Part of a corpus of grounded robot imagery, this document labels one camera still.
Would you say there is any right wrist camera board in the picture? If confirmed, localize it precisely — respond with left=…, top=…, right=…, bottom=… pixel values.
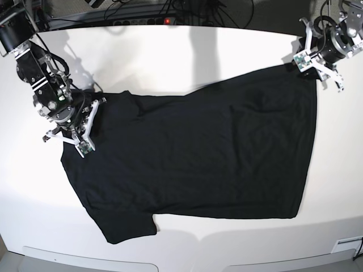
left=76, top=141, right=93, bottom=158

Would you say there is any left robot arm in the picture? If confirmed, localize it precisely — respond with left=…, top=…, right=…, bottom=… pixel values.
left=293, top=1, right=362, bottom=91

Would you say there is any black T-shirt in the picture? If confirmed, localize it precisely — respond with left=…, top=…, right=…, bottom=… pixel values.
left=61, top=65, right=317, bottom=244

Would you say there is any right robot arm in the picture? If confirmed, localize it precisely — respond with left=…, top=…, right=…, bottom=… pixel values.
left=1, top=1, right=106, bottom=156

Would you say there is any black power strip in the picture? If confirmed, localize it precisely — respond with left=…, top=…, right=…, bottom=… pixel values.
left=112, top=17, right=175, bottom=26

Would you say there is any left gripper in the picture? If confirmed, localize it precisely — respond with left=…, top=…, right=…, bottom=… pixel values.
left=299, top=18, right=348, bottom=92

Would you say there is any black cable at table corner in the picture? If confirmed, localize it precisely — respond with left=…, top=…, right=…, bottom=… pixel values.
left=352, top=237, right=363, bottom=261

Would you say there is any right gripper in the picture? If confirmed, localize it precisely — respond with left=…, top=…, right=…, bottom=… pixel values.
left=36, top=89, right=107, bottom=150

